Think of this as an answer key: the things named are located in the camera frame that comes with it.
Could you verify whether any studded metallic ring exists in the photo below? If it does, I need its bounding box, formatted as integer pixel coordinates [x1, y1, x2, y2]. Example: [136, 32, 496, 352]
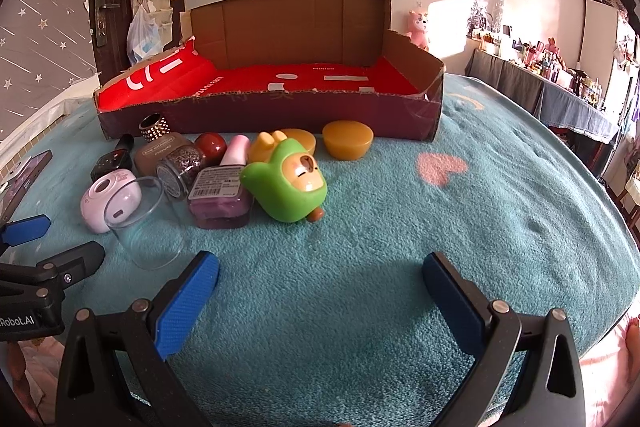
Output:
[138, 111, 172, 143]

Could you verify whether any white plastic bag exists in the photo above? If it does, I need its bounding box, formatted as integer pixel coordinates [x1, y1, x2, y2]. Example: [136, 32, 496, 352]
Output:
[127, 5, 164, 65]

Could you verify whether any small pink round device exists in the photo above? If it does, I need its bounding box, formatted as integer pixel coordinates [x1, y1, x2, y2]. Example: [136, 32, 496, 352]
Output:
[80, 169, 142, 234]

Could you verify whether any pink cap nail polish bottle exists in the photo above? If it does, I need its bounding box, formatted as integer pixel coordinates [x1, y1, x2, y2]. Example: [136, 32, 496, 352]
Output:
[188, 134, 254, 230]

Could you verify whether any green frog hood toy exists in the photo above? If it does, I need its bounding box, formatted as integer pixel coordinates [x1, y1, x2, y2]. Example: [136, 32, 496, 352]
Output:
[240, 131, 328, 223]

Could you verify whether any smartphone on blanket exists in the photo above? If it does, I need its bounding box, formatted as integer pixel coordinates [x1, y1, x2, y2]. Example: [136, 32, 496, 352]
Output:
[1, 150, 53, 225]

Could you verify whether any pink plush toy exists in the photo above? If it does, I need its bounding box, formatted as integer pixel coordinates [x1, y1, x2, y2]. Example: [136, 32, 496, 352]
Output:
[407, 11, 428, 51]

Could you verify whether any taupe square bottle black cap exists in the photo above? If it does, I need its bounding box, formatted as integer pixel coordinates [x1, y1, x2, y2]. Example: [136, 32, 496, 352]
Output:
[90, 132, 191, 181]

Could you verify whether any grey covered side table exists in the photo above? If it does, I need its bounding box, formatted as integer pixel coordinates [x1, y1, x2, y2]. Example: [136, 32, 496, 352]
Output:
[465, 49, 620, 150]

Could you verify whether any red lined cardboard box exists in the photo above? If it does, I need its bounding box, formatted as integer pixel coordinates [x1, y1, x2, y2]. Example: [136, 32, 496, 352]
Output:
[93, 0, 445, 141]

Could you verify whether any door handle plate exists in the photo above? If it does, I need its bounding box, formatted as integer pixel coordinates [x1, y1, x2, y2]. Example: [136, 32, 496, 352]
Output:
[94, 0, 120, 48]

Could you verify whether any glitter nail polish red cap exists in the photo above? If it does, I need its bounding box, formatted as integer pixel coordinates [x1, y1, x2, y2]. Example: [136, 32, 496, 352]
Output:
[156, 132, 227, 199]

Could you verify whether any orange round soap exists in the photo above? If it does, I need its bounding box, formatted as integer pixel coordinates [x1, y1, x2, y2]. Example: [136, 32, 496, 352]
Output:
[282, 128, 317, 156]
[322, 120, 374, 160]

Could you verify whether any clear plastic cup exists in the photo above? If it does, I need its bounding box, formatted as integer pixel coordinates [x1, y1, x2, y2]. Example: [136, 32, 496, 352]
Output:
[103, 176, 186, 271]

